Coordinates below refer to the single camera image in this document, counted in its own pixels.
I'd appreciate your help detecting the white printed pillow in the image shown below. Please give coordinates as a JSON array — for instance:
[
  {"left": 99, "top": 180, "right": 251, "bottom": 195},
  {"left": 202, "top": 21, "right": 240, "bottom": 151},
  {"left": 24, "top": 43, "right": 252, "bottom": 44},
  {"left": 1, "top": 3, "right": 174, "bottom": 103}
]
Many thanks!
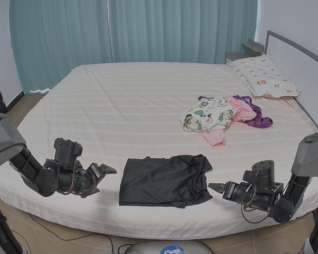
[{"left": 228, "top": 55, "right": 302, "bottom": 98}]

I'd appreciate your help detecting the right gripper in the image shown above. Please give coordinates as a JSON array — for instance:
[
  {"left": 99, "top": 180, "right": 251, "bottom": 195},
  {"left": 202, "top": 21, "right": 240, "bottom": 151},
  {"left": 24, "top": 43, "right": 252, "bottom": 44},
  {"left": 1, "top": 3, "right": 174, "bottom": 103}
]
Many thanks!
[{"left": 223, "top": 182, "right": 251, "bottom": 205}]

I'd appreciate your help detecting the white printed pyjama top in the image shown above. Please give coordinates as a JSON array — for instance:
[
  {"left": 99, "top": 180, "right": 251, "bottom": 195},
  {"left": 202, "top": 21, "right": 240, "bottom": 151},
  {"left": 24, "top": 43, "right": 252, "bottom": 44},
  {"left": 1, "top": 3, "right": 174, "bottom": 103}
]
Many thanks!
[{"left": 180, "top": 95, "right": 237, "bottom": 133}]

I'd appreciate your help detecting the bed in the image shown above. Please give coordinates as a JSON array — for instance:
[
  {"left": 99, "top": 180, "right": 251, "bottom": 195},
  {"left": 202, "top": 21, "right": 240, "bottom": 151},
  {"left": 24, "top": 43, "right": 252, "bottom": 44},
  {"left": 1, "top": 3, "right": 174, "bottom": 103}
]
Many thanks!
[{"left": 0, "top": 31, "right": 318, "bottom": 241}]

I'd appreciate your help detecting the blue-green curtain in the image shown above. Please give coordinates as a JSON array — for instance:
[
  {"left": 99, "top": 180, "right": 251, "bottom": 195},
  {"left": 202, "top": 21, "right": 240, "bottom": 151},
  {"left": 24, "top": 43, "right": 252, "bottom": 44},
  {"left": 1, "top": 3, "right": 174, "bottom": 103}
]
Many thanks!
[
  {"left": 107, "top": 0, "right": 259, "bottom": 64},
  {"left": 9, "top": 0, "right": 113, "bottom": 92}
]

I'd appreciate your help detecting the pink garment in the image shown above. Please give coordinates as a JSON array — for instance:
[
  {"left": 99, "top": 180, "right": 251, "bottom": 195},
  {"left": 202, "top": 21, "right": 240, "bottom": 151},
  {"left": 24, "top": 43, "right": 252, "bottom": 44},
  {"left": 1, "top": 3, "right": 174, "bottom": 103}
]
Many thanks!
[{"left": 203, "top": 97, "right": 257, "bottom": 147}]

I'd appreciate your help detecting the thin black cable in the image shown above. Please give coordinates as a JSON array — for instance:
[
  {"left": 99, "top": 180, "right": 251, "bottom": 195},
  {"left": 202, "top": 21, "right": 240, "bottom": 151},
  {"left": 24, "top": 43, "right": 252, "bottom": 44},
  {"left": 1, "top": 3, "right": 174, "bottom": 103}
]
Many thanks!
[{"left": 11, "top": 213, "right": 114, "bottom": 254}]

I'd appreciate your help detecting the black T-shirt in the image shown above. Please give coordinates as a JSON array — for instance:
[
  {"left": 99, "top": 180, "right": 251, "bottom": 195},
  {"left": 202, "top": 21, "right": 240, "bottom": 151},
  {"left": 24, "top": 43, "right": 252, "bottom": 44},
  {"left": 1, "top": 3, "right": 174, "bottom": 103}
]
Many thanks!
[{"left": 119, "top": 154, "right": 213, "bottom": 208}]

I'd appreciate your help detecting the grey bedside table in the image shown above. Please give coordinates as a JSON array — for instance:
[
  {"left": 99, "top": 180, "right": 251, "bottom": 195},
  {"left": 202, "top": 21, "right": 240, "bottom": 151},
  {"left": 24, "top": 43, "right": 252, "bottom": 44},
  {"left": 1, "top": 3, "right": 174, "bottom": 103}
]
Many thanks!
[{"left": 226, "top": 39, "right": 264, "bottom": 64}]

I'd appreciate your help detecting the purple garment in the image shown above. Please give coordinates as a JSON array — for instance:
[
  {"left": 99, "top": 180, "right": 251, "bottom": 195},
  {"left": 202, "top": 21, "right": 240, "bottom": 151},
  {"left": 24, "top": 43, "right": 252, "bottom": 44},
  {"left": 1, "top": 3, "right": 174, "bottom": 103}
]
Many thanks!
[{"left": 233, "top": 95, "right": 274, "bottom": 129}]

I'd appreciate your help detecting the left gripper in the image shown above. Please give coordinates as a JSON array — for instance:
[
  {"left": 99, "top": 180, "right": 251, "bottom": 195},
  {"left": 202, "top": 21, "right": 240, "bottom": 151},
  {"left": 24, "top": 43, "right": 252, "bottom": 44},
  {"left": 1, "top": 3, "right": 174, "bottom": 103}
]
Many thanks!
[{"left": 75, "top": 163, "right": 117, "bottom": 198}]

